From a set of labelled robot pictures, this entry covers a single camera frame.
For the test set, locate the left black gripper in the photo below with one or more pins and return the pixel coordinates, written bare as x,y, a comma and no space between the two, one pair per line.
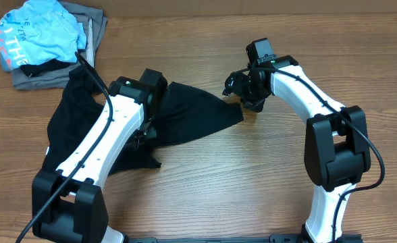
150,132

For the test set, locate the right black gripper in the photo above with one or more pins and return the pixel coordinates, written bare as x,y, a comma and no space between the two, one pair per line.
235,87

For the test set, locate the small black garment in pile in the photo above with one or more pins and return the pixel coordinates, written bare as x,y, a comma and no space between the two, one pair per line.
49,66

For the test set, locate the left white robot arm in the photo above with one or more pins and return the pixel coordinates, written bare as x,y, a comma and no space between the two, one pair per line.
68,203

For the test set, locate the black t-shirt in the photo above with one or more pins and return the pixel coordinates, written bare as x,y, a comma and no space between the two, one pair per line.
187,114

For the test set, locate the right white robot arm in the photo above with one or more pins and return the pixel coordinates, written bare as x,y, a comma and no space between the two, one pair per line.
335,156

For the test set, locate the light blue printed t-shirt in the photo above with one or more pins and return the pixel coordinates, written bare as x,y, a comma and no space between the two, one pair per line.
38,32

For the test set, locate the folded grey garment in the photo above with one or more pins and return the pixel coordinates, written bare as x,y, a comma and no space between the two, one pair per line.
95,23

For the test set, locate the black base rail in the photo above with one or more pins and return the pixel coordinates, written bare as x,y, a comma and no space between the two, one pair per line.
212,240

